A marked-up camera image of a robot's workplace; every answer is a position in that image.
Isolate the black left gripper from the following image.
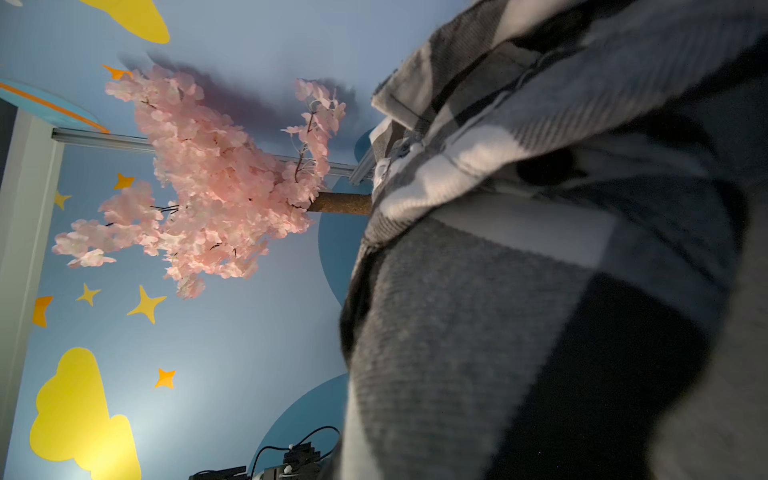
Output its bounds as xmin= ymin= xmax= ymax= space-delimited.
xmin=189 ymin=443 xmax=324 ymax=480

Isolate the grey white plaid shirt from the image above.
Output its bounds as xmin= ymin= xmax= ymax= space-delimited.
xmin=326 ymin=1 xmax=767 ymax=479

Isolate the pink blossom artificial tree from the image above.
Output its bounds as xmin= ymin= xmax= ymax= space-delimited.
xmin=53 ymin=67 xmax=371 ymax=299

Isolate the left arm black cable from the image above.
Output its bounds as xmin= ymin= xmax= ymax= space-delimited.
xmin=248 ymin=424 xmax=342 ymax=475

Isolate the aluminium table frame rail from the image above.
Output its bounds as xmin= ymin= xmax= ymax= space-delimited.
xmin=348 ymin=147 xmax=376 ymax=186

